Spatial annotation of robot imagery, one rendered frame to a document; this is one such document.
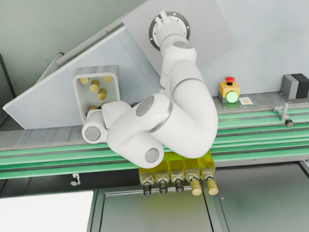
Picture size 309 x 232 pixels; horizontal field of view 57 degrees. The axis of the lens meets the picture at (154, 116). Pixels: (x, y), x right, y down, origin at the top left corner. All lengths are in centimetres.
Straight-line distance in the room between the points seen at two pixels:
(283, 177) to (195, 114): 83
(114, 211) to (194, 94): 68
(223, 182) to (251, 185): 12
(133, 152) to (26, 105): 81
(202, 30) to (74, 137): 69
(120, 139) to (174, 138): 12
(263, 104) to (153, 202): 60
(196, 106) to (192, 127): 6
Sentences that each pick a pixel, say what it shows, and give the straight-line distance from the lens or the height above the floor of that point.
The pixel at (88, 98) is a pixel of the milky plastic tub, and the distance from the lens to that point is 125.
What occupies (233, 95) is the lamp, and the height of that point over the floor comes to 85.
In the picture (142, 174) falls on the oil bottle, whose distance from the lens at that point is 107.
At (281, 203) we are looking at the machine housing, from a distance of 128.
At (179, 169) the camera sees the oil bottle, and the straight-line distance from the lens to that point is 108.
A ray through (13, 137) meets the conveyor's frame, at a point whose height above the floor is 81.
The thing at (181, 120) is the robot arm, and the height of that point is 138.
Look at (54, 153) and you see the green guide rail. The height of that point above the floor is 93.
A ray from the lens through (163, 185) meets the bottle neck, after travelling 104.
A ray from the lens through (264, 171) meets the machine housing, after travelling 140.
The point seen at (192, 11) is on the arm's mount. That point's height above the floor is 80.
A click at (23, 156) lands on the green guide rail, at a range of 129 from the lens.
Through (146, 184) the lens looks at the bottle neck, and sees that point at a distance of 105.
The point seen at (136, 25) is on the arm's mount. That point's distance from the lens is 109.
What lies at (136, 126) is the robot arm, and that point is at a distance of 57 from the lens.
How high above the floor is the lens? 186
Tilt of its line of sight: 59 degrees down
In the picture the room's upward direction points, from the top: 175 degrees clockwise
